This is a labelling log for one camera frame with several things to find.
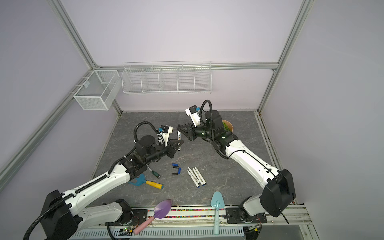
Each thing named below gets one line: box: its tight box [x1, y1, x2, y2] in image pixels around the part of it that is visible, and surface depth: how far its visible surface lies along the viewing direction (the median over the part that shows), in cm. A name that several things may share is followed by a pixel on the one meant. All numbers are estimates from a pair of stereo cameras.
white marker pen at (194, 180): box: [187, 169, 200, 188], surface depth 86 cm
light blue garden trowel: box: [210, 191, 225, 236], surface depth 77 cm
